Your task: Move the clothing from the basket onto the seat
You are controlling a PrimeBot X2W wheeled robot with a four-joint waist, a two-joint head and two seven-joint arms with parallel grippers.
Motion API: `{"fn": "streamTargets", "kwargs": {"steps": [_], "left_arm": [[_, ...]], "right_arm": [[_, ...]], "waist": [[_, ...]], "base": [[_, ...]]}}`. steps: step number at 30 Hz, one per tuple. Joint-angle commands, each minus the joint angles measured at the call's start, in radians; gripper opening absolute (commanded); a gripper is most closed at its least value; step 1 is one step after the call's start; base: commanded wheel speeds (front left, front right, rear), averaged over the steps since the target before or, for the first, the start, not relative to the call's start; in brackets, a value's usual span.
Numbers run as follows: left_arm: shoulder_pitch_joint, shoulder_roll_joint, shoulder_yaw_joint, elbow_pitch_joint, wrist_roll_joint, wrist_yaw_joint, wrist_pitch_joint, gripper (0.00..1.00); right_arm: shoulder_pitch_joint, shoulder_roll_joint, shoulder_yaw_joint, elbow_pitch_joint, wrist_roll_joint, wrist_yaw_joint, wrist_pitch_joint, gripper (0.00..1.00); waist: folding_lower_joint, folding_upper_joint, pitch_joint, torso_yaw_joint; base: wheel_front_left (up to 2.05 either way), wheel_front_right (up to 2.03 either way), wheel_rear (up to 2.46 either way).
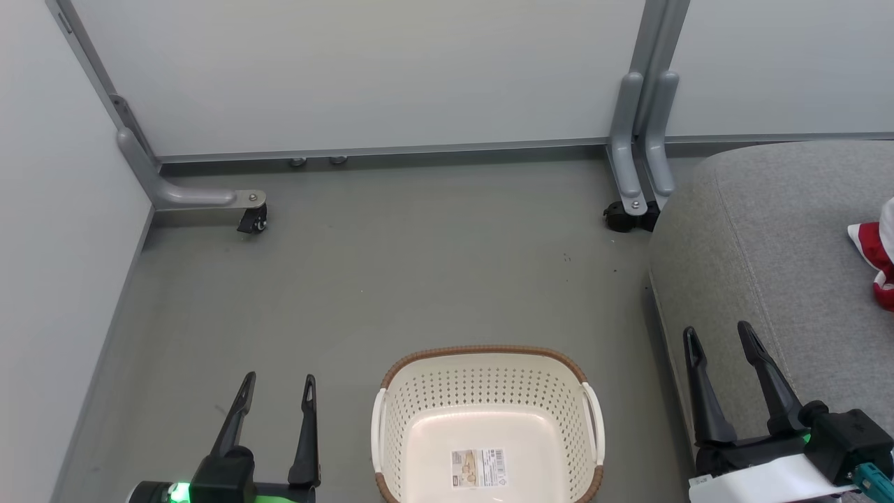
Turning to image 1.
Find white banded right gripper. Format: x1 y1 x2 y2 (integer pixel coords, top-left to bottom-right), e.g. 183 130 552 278
682 321 857 503

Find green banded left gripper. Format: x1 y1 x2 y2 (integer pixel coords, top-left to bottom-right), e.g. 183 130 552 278
188 372 321 503

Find red shorts with white trim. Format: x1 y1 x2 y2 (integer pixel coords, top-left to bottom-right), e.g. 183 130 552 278
848 222 894 312

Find grey fabric sofa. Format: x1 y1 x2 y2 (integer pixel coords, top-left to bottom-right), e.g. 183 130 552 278
647 140 894 503

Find small black caster wheel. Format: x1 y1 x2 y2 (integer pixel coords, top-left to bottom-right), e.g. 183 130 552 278
236 204 269 235

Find white perforated laundry basket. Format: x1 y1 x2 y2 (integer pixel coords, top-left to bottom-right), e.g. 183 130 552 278
372 344 606 503

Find black double caster wheel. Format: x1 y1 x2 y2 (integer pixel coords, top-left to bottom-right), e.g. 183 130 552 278
603 200 661 233

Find long grey partition support leg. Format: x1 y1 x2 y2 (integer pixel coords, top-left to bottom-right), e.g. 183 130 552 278
117 127 268 211

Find grey upright partition support leg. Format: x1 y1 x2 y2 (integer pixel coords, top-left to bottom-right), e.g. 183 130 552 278
609 71 650 217
643 69 680 197

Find teal cable connector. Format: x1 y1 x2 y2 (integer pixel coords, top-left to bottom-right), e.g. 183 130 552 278
851 462 894 497

